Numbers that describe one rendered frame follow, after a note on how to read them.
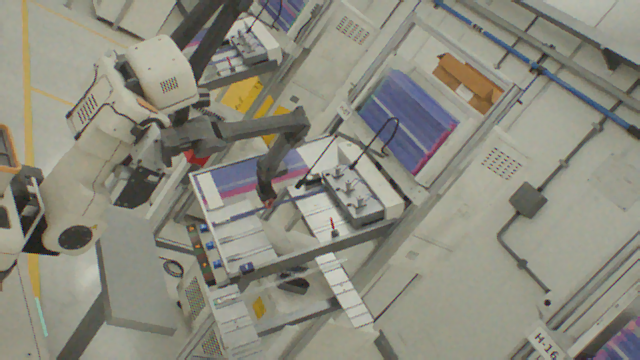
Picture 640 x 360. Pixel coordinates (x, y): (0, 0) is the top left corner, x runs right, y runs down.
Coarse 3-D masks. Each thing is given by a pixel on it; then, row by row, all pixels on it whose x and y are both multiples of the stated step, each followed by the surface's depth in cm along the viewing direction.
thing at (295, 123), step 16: (288, 112) 187; (304, 112) 189; (224, 128) 171; (240, 128) 174; (256, 128) 177; (272, 128) 181; (288, 128) 186; (304, 128) 189; (208, 144) 165; (224, 144) 170
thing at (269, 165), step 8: (280, 136) 202; (288, 136) 200; (280, 144) 205; (288, 144) 202; (296, 144) 196; (272, 152) 213; (280, 152) 209; (288, 152) 212; (264, 160) 222; (272, 160) 216; (280, 160) 218; (264, 168) 224; (272, 168) 223; (264, 176) 227
